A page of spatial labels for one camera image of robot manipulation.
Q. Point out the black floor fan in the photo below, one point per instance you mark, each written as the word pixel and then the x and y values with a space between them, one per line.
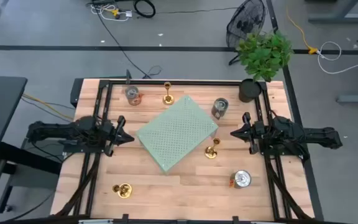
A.
pixel 247 21

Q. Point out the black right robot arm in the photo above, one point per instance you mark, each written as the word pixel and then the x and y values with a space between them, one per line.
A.
pixel 306 133

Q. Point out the green perforated metal shelf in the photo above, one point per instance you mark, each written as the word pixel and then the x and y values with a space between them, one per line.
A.
pixel 176 133

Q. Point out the gold candlestick holder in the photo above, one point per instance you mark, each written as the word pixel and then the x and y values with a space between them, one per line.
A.
pixel 167 99
pixel 210 152
pixel 125 190

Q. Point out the black aluminium table frame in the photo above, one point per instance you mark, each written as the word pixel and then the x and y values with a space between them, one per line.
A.
pixel 182 82

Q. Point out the green leafy plant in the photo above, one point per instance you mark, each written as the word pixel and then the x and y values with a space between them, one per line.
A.
pixel 263 56

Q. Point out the orange heart-print candle tin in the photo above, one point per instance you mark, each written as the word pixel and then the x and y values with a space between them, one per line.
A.
pixel 242 179
pixel 132 93

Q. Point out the black plant pot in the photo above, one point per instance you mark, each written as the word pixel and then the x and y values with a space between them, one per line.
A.
pixel 249 90

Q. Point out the dark candle tin silver lid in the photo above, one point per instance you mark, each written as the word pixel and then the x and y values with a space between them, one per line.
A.
pixel 220 107

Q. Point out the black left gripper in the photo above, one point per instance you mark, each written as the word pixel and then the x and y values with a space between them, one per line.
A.
pixel 110 133

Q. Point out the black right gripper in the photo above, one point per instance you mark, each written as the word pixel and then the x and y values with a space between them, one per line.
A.
pixel 256 133

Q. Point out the silver metal bracket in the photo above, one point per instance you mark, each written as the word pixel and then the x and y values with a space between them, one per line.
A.
pixel 95 221

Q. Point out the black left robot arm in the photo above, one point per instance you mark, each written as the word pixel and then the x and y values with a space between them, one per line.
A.
pixel 57 130

